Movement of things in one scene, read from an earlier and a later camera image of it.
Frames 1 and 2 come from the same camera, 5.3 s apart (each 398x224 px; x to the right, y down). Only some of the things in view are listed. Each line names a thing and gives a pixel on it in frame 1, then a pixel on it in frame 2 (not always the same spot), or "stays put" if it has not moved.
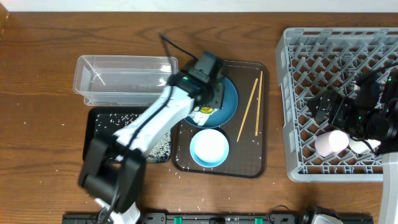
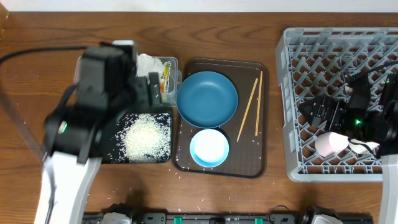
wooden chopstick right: [256, 132] stays put
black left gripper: [217, 96] to [144, 94]
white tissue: [201, 117] to [146, 64]
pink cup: [331, 142] stays put
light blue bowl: [209, 148] stays put
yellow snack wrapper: [206, 109] to [165, 81]
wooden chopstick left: [247, 111] stays put
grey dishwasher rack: [311, 61] stays put
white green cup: [362, 147] stays put
